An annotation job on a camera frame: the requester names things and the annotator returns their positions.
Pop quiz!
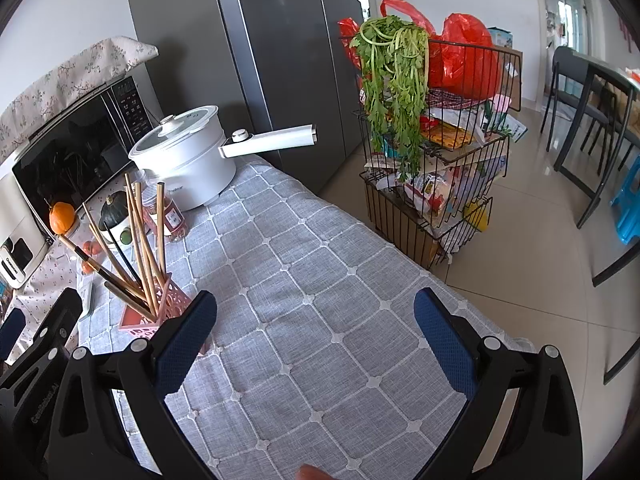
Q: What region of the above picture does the black chair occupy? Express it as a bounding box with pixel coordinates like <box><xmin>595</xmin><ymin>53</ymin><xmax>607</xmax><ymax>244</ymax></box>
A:
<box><xmin>540</xmin><ymin>46</ymin><xmax>640</xmax><ymax>231</ymax></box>

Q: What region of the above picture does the grey checked tablecloth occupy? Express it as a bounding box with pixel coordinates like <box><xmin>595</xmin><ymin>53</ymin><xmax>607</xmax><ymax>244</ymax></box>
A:
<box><xmin>75</xmin><ymin>152</ymin><xmax>536</xmax><ymax>480</ymax></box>

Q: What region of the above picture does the black microwave oven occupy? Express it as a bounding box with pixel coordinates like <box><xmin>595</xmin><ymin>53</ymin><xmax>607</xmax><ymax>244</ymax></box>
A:
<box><xmin>11</xmin><ymin>76</ymin><xmax>153</xmax><ymax>238</ymax></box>

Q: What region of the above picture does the yellow snack packet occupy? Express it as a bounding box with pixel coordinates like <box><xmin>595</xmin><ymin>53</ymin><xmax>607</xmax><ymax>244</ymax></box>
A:
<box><xmin>430</xmin><ymin>122</ymin><xmax>476</xmax><ymax>150</ymax></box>

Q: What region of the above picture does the floral microwave cover cloth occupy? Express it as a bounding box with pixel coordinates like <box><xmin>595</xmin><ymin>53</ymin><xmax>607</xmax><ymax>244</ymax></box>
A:
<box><xmin>0</xmin><ymin>36</ymin><xmax>160</xmax><ymax>148</ymax></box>

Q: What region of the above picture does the white electric pot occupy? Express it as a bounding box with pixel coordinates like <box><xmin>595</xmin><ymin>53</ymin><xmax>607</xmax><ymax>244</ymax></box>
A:
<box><xmin>128</xmin><ymin>106</ymin><xmax>318</xmax><ymax>212</ymax></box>

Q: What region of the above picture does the blue plastic stool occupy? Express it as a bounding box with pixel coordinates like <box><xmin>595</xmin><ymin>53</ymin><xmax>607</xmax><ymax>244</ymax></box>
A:
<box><xmin>609</xmin><ymin>157</ymin><xmax>640</xmax><ymax>246</ymax></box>

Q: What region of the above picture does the black dining table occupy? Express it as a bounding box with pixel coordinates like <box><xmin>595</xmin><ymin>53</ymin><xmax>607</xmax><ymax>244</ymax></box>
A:
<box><xmin>575</xmin><ymin>50</ymin><xmax>640</xmax><ymax>386</ymax></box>

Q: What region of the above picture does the dark grey refrigerator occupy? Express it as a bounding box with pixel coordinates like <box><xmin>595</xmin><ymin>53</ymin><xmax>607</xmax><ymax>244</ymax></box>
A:
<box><xmin>122</xmin><ymin>0</ymin><xmax>368</xmax><ymax>196</ymax></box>

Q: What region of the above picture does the white cup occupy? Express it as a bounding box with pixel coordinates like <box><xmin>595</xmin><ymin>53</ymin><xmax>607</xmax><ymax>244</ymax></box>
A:
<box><xmin>102</xmin><ymin>222</ymin><xmax>136</xmax><ymax>256</ymax></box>

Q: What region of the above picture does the clear spice jar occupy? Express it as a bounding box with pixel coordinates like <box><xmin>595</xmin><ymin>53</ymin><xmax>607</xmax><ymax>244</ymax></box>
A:
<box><xmin>131</xmin><ymin>169</ymin><xmax>160</xmax><ymax>200</ymax></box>

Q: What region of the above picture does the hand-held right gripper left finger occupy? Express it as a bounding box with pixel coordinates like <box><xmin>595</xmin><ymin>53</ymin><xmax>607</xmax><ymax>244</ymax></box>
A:
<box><xmin>45</xmin><ymin>289</ymin><xmax>221</xmax><ymax>480</ymax></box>

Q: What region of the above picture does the small red fruit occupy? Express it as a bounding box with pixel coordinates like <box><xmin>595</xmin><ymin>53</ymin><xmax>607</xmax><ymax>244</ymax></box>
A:
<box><xmin>80</xmin><ymin>240</ymin><xmax>102</xmax><ymax>277</ymax></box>

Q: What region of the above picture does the small red plastic bag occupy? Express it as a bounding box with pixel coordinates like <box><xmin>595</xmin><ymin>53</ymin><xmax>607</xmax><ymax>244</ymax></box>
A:
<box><xmin>337</xmin><ymin>17</ymin><xmax>366</xmax><ymax>68</ymax></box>

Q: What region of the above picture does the glass pot lid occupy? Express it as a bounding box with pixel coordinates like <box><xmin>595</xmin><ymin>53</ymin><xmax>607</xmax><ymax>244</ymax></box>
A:
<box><xmin>129</xmin><ymin>106</ymin><xmax>221</xmax><ymax>163</ymax></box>

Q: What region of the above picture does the light blue printed box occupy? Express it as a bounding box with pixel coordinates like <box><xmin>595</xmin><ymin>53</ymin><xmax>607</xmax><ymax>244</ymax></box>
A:
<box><xmin>487</xmin><ymin>26</ymin><xmax>516</xmax><ymax>48</ymax></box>

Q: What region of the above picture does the person's right hand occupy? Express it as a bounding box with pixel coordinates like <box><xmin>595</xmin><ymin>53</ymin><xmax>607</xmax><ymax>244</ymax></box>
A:
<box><xmin>295</xmin><ymin>465</ymin><xmax>341</xmax><ymax>480</ymax></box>

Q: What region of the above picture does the green leafy vegetable bunch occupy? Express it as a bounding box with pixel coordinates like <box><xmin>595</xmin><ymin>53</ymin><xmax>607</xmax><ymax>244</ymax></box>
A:
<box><xmin>349</xmin><ymin>15</ymin><xmax>432</xmax><ymax>183</ymax></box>

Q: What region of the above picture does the black and wood chopstick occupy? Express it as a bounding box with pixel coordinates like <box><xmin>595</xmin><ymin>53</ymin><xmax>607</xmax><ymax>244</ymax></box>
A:
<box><xmin>58</xmin><ymin>235</ymin><xmax>152</xmax><ymax>318</ymax></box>
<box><xmin>104</xmin><ymin>281</ymin><xmax>152</xmax><ymax>315</ymax></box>
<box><xmin>81</xmin><ymin>203</ymin><xmax>147</xmax><ymax>302</ymax></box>

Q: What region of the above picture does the large red plastic bag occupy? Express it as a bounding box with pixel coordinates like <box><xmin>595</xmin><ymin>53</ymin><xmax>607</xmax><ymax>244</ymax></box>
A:
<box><xmin>380</xmin><ymin>0</ymin><xmax>501</xmax><ymax>103</ymax></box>

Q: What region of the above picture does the pink lattice utensil basket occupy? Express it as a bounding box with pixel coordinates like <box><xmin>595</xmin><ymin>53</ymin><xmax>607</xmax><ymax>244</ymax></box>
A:
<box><xmin>118</xmin><ymin>272</ymin><xmax>211</xmax><ymax>356</ymax></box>

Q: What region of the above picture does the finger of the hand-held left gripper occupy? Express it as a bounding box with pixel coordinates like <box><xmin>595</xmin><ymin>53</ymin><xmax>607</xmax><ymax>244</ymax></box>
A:
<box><xmin>0</xmin><ymin>306</ymin><xmax>27</xmax><ymax>367</ymax></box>
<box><xmin>10</xmin><ymin>287</ymin><xmax>84</xmax><ymax>377</ymax></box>

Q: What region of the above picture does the orange fruit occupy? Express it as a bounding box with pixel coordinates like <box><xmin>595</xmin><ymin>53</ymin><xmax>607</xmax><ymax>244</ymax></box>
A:
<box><xmin>48</xmin><ymin>201</ymin><xmax>76</xmax><ymax>235</ymax></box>

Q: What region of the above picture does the spice jar with red contents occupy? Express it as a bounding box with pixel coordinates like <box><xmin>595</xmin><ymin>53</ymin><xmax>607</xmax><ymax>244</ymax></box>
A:
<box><xmin>142</xmin><ymin>187</ymin><xmax>188</xmax><ymax>243</ymax></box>

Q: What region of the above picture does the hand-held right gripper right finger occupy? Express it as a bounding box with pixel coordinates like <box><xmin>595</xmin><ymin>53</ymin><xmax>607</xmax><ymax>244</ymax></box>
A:
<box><xmin>413</xmin><ymin>287</ymin><xmax>585</xmax><ymax>480</ymax></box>

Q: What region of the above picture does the plain wooden chopstick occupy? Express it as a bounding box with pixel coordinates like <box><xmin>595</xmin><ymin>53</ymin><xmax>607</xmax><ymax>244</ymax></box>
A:
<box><xmin>124</xmin><ymin>174</ymin><xmax>157</xmax><ymax>311</ymax></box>
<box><xmin>134</xmin><ymin>183</ymin><xmax>161</xmax><ymax>312</ymax></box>
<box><xmin>156</xmin><ymin>182</ymin><xmax>168</xmax><ymax>286</ymax></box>

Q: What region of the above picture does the black wire storage rack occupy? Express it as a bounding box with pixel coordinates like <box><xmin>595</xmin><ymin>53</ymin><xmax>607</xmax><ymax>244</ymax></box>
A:
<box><xmin>354</xmin><ymin>37</ymin><xmax>523</xmax><ymax>271</ymax></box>

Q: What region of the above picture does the floral table cloth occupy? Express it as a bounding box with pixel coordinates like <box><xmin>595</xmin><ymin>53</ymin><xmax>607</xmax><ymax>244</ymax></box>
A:
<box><xmin>12</xmin><ymin>180</ymin><xmax>126</xmax><ymax>321</ymax></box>

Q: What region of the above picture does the white flat box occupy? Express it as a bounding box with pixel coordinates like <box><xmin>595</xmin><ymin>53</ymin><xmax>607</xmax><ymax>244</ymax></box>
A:
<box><xmin>79</xmin><ymin>275</ymin><xmax>97</xmax><ymax>319</ymax></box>

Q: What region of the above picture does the dark green pumpkin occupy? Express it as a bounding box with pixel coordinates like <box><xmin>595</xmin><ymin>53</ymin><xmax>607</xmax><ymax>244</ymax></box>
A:
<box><xmin>98</xmin><ymin>191</ymin><xmax>132</xmax><ymax>231</ymax></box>

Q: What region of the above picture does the brown cardboard box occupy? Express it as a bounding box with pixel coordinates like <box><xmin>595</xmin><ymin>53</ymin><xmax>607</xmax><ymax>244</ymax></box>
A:
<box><xmin>495</xmin><ymin>45</ymin><xmax>523</xmax><ymax>111</ymax></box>

